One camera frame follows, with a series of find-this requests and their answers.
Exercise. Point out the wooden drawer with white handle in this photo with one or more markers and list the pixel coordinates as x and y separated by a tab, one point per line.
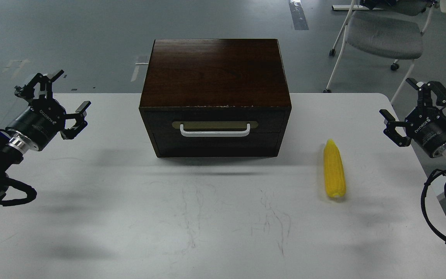
216	133

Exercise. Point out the dark wooden drawer cabinet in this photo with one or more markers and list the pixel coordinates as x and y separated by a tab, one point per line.
215	74

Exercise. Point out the yellow corn cob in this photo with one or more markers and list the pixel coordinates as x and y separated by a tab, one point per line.
334	175

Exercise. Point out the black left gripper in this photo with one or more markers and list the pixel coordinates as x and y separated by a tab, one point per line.
45	117

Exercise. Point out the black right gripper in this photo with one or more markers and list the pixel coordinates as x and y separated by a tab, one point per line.
426	124

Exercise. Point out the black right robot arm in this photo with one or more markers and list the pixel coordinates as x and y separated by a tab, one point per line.
436	173

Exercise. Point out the grey office chair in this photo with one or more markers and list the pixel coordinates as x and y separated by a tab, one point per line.
384	36

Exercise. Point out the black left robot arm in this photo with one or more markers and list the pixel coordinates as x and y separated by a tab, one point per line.
12	150

